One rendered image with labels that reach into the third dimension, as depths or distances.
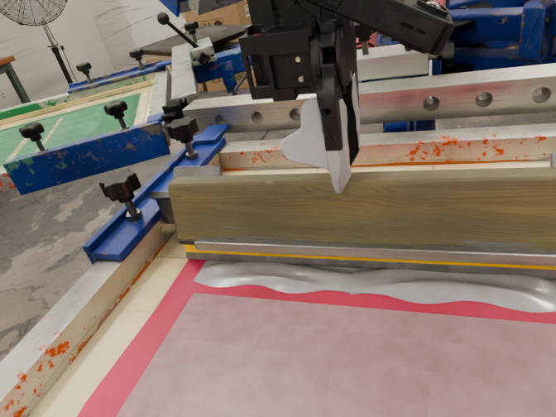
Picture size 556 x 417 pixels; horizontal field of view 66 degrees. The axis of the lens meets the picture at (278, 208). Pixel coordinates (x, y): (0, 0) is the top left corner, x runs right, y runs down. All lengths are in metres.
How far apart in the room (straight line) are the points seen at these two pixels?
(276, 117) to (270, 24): 0.35
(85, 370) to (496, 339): 0.37
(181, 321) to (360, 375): 0.19
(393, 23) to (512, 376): 0.28
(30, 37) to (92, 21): 0.95
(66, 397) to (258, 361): 0.18
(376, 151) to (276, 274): 0.25
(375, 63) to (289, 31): 0.37
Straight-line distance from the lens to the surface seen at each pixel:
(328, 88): 0.35
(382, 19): 0.36
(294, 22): 0.38
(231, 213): 0.46
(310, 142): 0.38
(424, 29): 0.36
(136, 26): 5.65
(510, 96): 0.67
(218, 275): 0.49
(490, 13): 1.15
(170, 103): 0.82
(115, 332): 0.49
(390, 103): 0.67
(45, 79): 5.27
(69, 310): 0.49
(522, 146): 0.63
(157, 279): 0.53
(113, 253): 0.52
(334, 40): 0.35
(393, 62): 0.70
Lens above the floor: 1.26
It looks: 32 degrees down
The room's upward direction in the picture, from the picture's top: 14 degrees counter-clockwise
